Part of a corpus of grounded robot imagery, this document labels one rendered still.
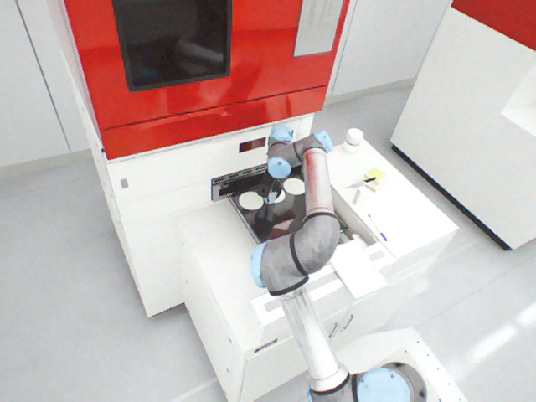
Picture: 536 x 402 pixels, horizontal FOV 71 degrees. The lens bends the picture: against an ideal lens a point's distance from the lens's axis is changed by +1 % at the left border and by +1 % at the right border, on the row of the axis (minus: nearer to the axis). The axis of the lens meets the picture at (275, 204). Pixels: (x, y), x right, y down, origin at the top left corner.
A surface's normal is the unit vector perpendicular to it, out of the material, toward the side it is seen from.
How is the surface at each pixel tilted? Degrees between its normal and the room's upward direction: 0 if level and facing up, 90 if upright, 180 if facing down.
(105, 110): 90
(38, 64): 90
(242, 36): 90
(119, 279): 0
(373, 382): 34
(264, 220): 0
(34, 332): 0
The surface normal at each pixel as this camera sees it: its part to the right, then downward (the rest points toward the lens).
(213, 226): 0.13, -0.67
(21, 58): 0.50, 0.68
